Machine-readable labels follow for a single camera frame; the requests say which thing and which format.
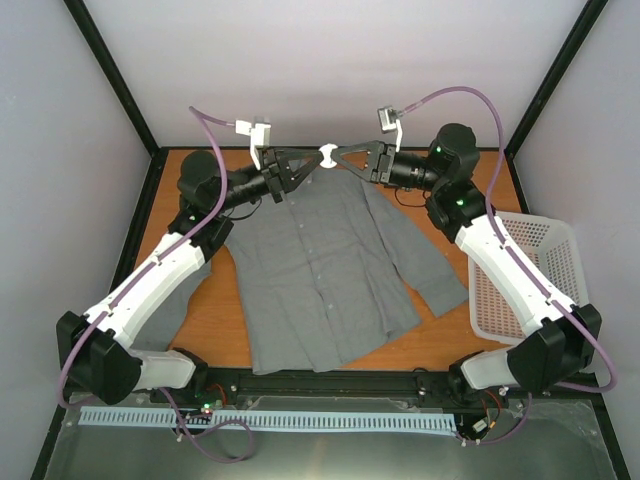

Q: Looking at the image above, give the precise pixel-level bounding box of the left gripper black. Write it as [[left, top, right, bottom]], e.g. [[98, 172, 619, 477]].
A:
[[213, 147, 324, 212]]

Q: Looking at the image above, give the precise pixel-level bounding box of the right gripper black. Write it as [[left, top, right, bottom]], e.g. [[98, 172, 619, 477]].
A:
[[330, 141, 443, 193]]

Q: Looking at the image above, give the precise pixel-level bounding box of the white round brooch backing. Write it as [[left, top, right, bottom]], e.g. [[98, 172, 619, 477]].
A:
[[319, 143, 338, 169]]

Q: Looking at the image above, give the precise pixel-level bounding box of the grey button-up shirt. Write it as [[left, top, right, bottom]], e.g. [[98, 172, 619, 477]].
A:
[[132, 166, 470, 376]]

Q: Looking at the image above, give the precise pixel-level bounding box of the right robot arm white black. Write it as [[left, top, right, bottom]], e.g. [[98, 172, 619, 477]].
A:
[[330, 123, 602, 398]]

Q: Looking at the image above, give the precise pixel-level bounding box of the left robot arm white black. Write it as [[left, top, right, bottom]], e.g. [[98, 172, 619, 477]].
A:
[[56, 148, 336, 405]]

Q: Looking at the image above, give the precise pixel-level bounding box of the white plastic perforated basket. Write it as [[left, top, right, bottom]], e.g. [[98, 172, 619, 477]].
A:
[[457, 211, 589, 345]]

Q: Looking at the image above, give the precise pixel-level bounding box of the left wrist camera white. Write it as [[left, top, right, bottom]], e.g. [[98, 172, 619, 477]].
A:
[[234, 120, 272, 171]]

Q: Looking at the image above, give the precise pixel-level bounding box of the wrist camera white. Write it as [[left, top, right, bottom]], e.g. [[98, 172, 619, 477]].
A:
[[234, 120, 272, 171], [377, 106, 404, 152]]

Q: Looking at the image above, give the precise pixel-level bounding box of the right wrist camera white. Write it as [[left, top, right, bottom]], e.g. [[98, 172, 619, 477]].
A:
[[377, 106, 404, 152]]

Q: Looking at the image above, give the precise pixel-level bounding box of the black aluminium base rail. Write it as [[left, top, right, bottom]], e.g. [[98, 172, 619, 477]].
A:
[[129, 365, 601, 412]]

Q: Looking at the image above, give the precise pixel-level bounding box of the left black frame post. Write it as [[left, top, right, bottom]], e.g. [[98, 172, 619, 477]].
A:
[[63, 0, 160, 157]]

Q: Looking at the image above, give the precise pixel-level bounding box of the black frame post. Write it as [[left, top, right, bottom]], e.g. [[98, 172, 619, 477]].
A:
[[505, 0, 609, 161], [63, 0, 160, 157]]

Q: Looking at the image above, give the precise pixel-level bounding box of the right black frame post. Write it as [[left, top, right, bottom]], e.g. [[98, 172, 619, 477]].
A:
[[505, 0, 609, 161]]

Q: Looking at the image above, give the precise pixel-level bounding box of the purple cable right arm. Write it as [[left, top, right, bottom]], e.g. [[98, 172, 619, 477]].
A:
[[399, 86, 618, 447]]

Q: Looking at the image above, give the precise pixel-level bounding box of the light blue slotted cable duct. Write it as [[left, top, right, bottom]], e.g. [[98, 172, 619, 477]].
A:
[[77, 406, 457, 437]]

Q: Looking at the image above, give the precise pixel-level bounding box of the metal base plate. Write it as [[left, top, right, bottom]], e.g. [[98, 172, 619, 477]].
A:
[[33, 395, 628, 479]]

